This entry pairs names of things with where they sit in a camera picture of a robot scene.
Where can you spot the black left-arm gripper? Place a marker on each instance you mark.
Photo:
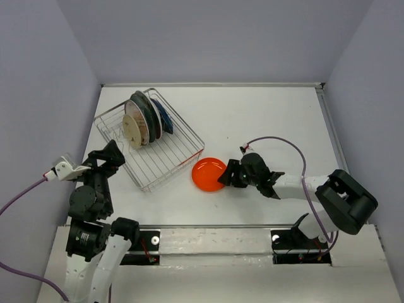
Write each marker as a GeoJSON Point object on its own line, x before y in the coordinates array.
{"type": "Point", "coordinates": [112, 151]}

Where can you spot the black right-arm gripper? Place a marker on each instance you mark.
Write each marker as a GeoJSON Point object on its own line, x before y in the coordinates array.
{"type": "Point", "coordinates": [226, 177]}

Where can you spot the orange round plate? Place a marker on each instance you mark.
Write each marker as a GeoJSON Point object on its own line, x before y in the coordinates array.
{"type": "Point", "coordinates": [206, 172]}

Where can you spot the cream round plate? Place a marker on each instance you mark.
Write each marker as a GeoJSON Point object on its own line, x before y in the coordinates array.
{"type": "Point", "coordinates": [131, 131]}

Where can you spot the white sunburst pattern plate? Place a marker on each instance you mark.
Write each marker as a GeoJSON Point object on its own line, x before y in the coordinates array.
{"type": "Point", "coordinates": [137, 114]}

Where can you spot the teal speckled round plate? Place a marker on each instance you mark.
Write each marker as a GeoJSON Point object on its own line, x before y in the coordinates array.
{"type": "Point", "coordinates": [140, 100]}

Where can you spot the dark blue leaf plate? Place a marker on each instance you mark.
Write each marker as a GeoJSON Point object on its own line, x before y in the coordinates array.
{"type": "Point", "coordinates": [168, 126]}

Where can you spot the red teal floral plate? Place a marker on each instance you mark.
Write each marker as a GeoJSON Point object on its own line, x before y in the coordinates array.
{"type": "Point", "coordinates": [159, 123]}

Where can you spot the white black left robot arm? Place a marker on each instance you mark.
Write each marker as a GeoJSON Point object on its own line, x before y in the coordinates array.
{"type": "Point", "coordinates": [95, 249]}

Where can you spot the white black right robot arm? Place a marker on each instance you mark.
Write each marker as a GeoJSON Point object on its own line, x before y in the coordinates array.
{"type": "Point", "coordinates": [167, 185]}

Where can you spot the metal wire dish rack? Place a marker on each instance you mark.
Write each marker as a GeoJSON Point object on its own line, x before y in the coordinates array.
{"type": "Point", "coordinates": [151, 165]}

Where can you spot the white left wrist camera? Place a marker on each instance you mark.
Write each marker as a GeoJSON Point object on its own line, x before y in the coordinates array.
{"type": "Point", "coordinates": [65, 169]}

